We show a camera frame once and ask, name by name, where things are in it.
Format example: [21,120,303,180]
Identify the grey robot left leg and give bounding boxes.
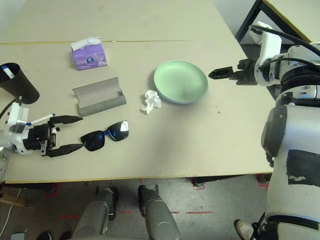
[72,187,120,240]

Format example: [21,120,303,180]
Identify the grey robot leg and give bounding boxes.
[72,187,120,240]
[138,184,181,240]

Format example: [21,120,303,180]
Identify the blue-capped white marker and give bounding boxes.
[1,64,15,79]
[26,112,57,126]

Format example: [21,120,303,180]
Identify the grey robot right leg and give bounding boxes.
[138,184,181,240]

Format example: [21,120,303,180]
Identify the black sunglasses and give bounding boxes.
[79,120,130,152]

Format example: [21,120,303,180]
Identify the green plate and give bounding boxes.
[153,59,209,105]

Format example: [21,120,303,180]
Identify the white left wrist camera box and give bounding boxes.
[4,96,33,156]

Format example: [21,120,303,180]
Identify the wooden block on floor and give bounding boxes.
[0,192,27,208]

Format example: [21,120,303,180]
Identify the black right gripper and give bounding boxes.
[208,58,260,86]

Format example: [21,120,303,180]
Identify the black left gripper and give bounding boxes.
[23,114,86,158]

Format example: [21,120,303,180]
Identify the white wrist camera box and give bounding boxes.
[4,96,33,156]
[248,21,285,87]

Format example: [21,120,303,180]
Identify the grey glasses case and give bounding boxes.
[72,76,128,118]

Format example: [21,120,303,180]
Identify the neighbouring table with metal frame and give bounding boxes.
[236,0,320,45]

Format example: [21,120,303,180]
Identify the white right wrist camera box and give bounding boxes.
[248,21,285,87]

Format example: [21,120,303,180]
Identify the black cup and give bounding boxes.
[0,62,41,105]

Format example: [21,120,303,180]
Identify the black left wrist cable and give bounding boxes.
[0,102,13,118]

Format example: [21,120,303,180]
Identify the white bystander shoe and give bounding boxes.
[234,219,255,240]

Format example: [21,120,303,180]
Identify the white tissue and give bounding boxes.
[139,89,163,115]

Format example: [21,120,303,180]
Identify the purple tissue pack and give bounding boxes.
[70,36,109,72]

